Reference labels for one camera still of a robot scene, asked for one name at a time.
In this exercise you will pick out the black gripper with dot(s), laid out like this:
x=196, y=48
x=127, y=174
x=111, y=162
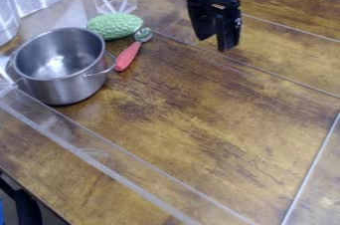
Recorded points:
x=227, y=21

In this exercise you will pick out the green bumpy toy vegetable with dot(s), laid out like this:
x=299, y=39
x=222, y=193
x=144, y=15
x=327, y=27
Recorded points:
x=115, y=25

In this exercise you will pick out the clear acrylic table barrier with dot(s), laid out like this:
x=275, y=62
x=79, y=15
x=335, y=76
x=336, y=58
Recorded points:
x=199, y=137

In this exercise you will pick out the stainless steel pot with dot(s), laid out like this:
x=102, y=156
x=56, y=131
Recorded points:
x=63, y=65

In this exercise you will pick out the black table leg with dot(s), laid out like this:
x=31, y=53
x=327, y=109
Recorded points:
x=27, y=207

